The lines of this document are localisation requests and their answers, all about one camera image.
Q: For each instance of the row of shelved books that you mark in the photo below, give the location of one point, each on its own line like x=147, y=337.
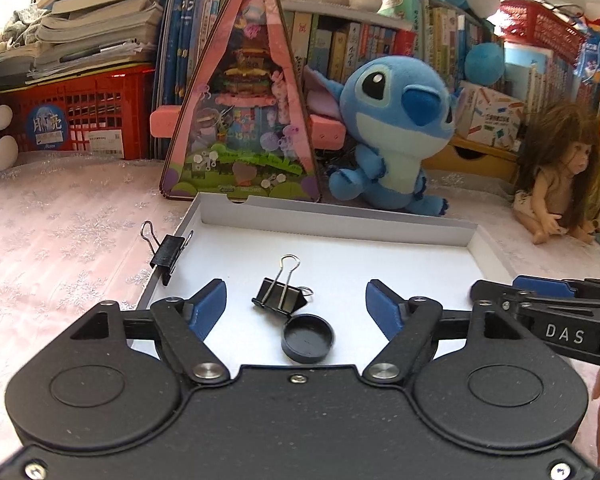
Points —
x=340, y=45

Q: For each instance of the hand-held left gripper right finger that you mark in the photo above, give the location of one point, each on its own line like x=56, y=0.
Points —
x=384, y=307

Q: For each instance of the black binder clip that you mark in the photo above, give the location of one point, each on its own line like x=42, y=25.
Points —
x=167, y=255
x=280, y=297

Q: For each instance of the white cardboard box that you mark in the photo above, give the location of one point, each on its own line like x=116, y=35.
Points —
x=380, y=270

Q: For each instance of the black round cap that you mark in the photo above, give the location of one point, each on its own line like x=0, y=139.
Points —
x=307, y=340

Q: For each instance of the wooden drawer box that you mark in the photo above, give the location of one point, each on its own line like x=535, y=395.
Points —
x=480, y=160

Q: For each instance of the blue hanging packet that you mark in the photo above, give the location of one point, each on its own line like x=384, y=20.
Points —
x=591, y=55

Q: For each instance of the pink triangular toy box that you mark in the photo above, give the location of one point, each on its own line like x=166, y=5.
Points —
x=245, y=110

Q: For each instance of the red mesh basket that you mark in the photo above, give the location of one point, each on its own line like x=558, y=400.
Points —
x=545, y=30

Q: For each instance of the brown-haired doll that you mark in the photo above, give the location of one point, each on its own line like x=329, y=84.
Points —
x=560, y=170

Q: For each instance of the pink snowflake tablecloth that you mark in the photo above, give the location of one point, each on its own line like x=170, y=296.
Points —
x=55, y=220

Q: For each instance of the stack of paper books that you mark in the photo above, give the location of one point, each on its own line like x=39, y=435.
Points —
x=95, y=15

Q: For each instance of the blue plush ball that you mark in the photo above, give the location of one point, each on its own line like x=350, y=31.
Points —
x=485, y=62

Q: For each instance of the blue alien plush toy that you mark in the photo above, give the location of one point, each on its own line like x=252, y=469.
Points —
x=385, y=125

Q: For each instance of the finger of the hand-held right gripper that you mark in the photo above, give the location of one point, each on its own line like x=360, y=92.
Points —
x=490, y=292
x=545, y=287

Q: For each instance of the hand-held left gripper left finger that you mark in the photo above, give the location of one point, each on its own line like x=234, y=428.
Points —
x=207, y=307

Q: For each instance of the printed cardboard box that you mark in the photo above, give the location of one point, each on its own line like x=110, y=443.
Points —
x=495, y=115

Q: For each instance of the tall blue books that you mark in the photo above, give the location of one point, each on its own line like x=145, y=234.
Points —
x=185, y=35

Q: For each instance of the red plastic basket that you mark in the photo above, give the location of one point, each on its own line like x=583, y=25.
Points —
x=105, y=105

